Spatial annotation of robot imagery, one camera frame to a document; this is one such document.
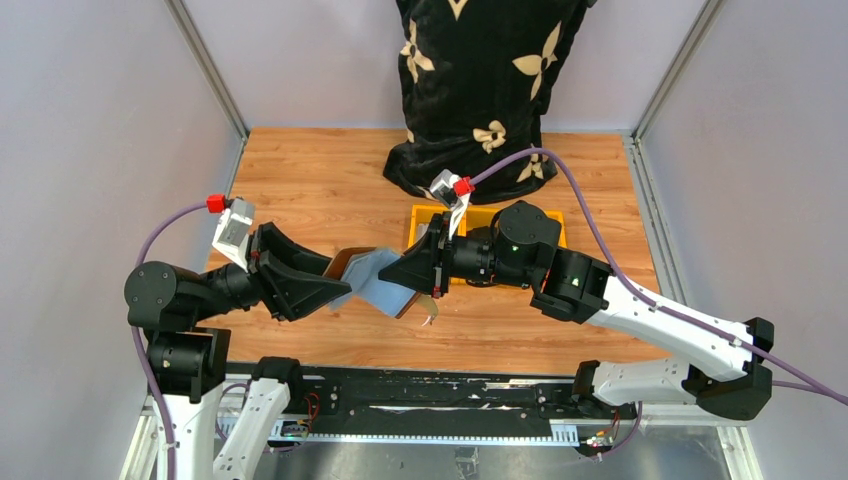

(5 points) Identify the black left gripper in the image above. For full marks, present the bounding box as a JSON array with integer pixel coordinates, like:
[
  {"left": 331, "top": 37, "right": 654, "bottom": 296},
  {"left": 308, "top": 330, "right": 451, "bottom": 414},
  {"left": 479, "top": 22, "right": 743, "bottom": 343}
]
[{"left": 194, "top": 218, "right": 352, "bottom": 319}]

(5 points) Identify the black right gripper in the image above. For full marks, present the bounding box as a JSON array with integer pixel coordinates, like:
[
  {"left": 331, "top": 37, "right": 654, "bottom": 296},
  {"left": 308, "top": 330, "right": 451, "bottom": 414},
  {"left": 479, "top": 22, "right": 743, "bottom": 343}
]
[{"left": 379, "top": 212, "right": 535, "bottom": 300}]

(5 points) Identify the brown leather card holder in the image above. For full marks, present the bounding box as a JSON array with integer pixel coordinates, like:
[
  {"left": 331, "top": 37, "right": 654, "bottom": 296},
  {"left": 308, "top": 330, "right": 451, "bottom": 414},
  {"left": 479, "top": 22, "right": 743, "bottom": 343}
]
[{"left": 323, "top": 247, "right": 438, "bottom": 326}]

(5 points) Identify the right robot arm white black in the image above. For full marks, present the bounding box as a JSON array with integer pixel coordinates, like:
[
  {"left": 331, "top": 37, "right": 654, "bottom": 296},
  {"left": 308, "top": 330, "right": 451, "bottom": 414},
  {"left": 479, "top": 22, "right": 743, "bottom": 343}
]
[{"left": 379, "top": 201, "right": 774, "bottom": 421}]

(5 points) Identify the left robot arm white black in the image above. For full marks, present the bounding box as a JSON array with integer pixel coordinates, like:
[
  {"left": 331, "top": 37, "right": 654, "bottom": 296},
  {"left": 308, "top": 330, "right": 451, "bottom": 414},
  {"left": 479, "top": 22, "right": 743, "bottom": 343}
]
[{"left": 124, "top": 223, "right": 352, "bottom": 479}]

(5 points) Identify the yellow bin left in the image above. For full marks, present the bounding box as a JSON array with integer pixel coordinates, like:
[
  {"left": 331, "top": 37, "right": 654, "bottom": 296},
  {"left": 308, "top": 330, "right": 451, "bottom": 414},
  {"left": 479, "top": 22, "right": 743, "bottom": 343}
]
[{"left": 404, "top": 204, "right": 451, "bottom": 251}]

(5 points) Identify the yellow bin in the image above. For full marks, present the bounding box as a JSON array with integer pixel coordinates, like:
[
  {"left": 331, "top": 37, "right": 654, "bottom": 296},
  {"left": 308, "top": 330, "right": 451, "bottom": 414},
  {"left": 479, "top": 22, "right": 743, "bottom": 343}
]
[
  {"left": 453, "top": 207, "right": 515, "bottom": 288},
  {"left": 545, "top": 210, "right": 567, "bottom": 248},
  {"left": 404, "top": 204, "right": 451, "bottom": 251}
]

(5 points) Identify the yellow bin middle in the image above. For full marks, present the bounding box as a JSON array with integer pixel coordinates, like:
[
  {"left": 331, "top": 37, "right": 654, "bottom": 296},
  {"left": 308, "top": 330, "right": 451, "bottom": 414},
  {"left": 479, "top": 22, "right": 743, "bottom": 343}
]
[{"left": 453, "top": 207, "right": 515, "bottom": 288}]

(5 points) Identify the yellow bin right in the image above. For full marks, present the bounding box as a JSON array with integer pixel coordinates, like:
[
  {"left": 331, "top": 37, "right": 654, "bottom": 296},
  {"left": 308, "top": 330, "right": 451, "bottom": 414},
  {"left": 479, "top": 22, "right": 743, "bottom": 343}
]
[{"left": 545, "top": 210, "right": 567, "bottom": 248}]

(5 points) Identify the black floral blanket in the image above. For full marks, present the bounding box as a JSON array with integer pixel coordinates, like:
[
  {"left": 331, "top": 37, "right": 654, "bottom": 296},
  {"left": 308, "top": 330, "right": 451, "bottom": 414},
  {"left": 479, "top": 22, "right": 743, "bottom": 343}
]
[{"left": 383, "top": 1, "right": 594, "bottom": 197}]

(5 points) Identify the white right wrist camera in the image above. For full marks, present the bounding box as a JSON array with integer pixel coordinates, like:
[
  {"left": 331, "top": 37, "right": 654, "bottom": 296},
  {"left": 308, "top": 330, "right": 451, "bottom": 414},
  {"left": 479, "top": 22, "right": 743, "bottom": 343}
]
[{"left": 428, "top": 169, "right": 475, "bottom": 240}]

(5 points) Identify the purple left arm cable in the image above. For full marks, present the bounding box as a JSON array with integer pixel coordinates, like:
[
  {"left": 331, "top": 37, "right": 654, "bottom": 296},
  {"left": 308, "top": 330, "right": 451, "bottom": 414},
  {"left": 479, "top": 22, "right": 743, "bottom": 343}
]
[{"left": 129, "top": 193, "right": 230, "bottom": 480}]

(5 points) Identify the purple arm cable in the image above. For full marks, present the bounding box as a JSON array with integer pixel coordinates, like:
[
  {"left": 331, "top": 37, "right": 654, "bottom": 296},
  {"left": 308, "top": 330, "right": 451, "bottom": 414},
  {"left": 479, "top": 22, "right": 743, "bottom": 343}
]
[
  {"left": 453, "top": 147, "right": 848, "bottom": 407},
  {"left": 129, "top": 193, "right": 230, "bottom": 480}
]

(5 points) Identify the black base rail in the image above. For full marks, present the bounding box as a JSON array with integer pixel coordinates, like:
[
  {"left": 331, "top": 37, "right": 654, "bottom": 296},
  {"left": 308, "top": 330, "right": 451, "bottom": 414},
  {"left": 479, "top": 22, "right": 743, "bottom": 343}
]
[{"left": 218, "top": 362, "right": 637, "bottom": 439}]

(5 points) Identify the aluminium frame rail right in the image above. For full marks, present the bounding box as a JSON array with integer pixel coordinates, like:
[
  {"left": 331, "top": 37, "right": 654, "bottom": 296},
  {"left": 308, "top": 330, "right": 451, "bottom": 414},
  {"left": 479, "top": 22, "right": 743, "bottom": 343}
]
[{"left": 622, "top": 0, "right": 726, "bottom": 303}]

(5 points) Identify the aluminium frame rail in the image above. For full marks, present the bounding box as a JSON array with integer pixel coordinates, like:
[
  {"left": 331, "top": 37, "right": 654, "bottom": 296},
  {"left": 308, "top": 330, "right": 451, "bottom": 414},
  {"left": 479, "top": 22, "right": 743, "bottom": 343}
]
[
  {"left": 622, "top": 0, "right": 726, "bottom": 303},
  {"left": 164, "top": 0, "right": 249, "bottom": 143}
]

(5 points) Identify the aluminium frame rail left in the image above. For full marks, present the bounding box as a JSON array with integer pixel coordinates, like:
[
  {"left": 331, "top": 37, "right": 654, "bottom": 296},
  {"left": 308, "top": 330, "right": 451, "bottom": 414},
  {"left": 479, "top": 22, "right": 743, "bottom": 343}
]
[{"left": 164, "top": 0, "right": 249, "bottom": 143}]

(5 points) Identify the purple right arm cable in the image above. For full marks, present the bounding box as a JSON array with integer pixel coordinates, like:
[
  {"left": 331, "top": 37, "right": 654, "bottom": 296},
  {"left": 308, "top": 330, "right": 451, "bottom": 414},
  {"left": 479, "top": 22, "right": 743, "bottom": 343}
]
[{"left": 453, "top": 147, "right": 848, "bottom": 407}]

